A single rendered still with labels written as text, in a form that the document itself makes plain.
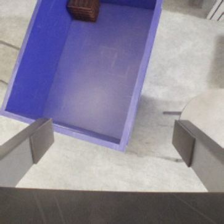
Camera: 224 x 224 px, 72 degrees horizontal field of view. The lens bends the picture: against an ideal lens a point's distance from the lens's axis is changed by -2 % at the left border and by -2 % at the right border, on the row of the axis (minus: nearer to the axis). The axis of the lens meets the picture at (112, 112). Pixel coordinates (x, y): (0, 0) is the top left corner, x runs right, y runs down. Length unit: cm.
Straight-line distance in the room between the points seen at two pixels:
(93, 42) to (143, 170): 66
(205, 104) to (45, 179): 88
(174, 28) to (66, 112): 74
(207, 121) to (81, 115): 48
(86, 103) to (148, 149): 40
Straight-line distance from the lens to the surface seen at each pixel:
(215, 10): 108
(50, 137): 17
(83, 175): 93
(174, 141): 16
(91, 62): 72
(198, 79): 96
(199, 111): 65
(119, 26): 78
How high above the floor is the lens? 85
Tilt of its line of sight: 79 degrees down
